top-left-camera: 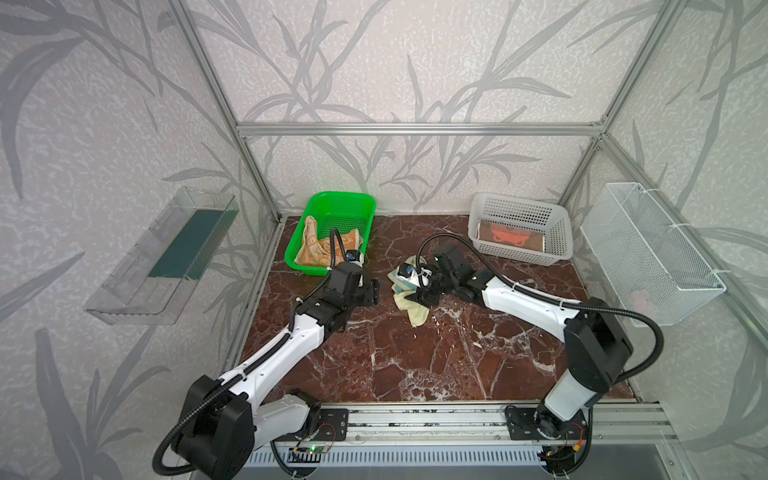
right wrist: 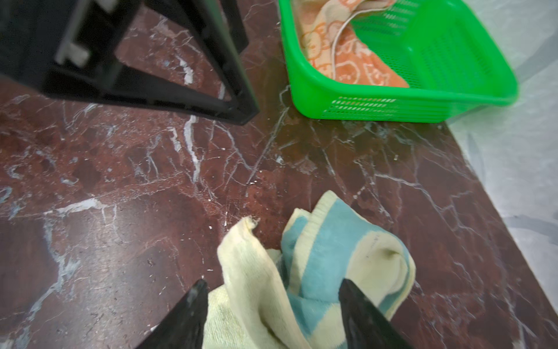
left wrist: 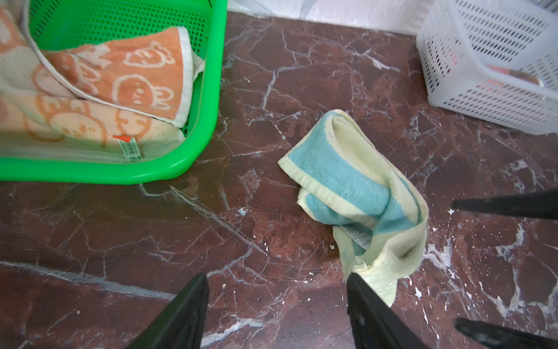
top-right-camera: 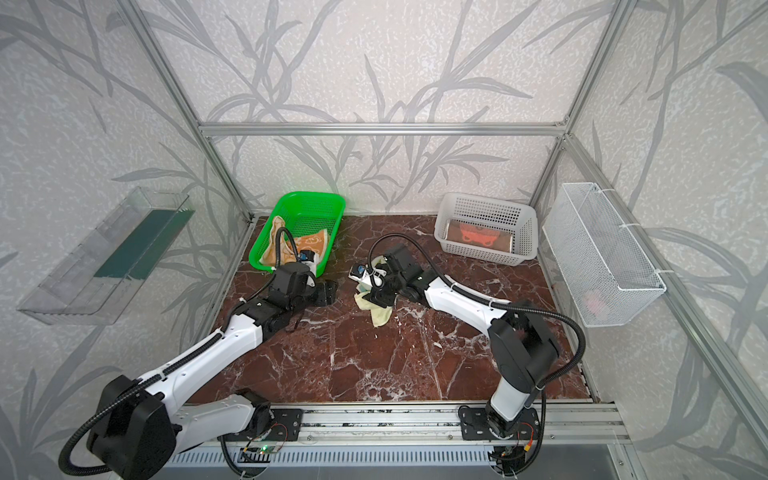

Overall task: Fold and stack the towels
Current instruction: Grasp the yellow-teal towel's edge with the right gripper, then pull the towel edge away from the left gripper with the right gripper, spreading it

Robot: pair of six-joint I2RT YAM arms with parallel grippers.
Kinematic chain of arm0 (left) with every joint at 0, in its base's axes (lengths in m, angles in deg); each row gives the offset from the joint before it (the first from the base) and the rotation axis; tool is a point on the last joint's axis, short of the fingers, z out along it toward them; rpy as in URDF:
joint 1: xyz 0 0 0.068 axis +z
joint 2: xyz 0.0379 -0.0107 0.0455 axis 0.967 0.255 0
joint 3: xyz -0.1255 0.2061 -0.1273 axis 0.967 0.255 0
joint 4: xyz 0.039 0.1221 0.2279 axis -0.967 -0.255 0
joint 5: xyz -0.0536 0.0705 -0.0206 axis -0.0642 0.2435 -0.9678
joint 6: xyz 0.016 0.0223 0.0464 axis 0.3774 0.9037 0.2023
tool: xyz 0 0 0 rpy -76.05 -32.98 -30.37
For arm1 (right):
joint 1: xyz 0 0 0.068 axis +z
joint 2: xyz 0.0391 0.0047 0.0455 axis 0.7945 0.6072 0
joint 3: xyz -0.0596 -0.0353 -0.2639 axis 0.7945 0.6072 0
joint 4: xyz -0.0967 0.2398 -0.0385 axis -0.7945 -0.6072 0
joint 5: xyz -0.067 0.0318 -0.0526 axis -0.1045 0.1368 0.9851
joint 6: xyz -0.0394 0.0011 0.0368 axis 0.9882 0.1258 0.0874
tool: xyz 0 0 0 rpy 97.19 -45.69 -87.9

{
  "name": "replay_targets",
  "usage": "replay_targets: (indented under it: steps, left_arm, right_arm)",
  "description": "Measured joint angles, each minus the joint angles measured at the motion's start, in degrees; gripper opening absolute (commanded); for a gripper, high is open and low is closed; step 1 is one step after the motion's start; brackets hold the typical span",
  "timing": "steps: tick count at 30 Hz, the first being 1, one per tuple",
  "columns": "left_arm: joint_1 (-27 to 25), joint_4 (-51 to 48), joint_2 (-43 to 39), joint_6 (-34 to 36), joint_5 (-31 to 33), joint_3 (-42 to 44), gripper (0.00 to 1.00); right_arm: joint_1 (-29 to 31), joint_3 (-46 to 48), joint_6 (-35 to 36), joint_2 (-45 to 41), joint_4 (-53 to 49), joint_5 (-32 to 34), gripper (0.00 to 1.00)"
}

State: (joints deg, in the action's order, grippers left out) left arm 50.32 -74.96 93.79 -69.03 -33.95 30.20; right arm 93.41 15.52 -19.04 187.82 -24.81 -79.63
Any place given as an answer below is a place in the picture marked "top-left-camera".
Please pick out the white wire mesh basket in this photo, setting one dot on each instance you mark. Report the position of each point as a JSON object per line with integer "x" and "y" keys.
{"x": 647, "y": 258}

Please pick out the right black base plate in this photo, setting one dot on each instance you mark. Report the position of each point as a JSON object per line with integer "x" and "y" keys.
{"x": 536, "y": 423}

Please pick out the peach patterned towel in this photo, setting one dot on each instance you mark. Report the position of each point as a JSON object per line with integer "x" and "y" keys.
{"x": 318, "y": 252}

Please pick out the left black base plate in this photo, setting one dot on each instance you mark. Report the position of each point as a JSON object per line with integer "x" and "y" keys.
{"x": 325, "y": 424}

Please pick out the aluminium front rail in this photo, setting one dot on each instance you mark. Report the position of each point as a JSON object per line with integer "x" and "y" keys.
{"x": 458, "y": 423}

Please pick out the aluminium frame crossbar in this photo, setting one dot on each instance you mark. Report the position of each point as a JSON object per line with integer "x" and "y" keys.
{"x": 578, "y": 129}

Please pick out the pink brown bear towel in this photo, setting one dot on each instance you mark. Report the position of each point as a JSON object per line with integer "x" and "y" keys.
{"x": 511, "y": 236}

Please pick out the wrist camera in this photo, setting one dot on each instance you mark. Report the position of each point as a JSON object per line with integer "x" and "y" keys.
{"x": 354, "y": 256}
{"x": 412, "y": 277}

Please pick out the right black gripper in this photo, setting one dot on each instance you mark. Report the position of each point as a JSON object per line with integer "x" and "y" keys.
{"x": 432, "y": 289}

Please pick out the clear plastic wall shelf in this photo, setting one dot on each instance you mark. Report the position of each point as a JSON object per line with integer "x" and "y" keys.
{"x": 155, "y": 280}

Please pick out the yellow green towel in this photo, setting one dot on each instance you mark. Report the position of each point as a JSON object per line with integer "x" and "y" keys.
{"x": 416, "y": 312}

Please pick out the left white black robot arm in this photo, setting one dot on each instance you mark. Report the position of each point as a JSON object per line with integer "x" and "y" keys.
{"x": 224, "y": 419}

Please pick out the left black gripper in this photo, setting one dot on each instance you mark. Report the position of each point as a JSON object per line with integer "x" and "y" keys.
{"x": 366, "y": 291}

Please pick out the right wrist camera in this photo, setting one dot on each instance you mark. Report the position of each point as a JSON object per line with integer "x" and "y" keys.
{"x": 412, "y": 277}

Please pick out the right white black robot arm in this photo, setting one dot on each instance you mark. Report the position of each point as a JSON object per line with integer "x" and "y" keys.
{"x": 596, "y": 345}

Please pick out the white plastic basket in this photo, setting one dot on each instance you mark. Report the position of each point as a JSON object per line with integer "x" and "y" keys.
{"x": 550, "y": 219}

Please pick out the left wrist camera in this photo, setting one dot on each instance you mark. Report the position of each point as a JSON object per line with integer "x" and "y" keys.
{"x": 354, "y": 256}

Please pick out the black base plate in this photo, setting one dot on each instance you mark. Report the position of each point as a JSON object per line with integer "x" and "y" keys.
{"x": 536, "y": 423}
{"x": 325, "y": 424}

